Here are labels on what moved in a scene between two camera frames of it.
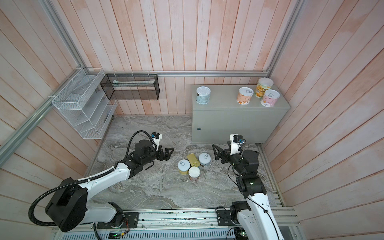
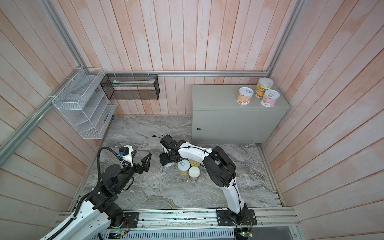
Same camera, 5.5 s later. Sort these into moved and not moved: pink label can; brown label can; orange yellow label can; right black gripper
Moved: right black gripper
Not moved: brown label can; pink label can; orange yellow label can
